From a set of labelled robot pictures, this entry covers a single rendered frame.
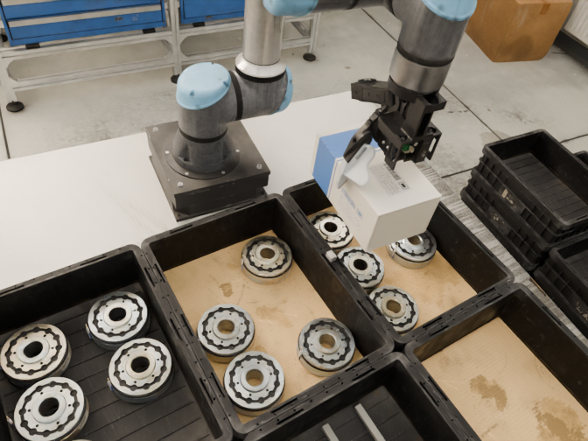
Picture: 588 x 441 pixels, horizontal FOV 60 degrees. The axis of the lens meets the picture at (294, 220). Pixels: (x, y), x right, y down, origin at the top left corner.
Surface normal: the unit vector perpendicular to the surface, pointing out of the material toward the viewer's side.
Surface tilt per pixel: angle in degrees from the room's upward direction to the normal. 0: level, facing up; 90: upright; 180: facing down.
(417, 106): 90
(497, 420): 0
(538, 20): 89
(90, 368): 0
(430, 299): 0
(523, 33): 90
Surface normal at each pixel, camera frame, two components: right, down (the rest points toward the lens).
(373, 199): 0.11, -0.65
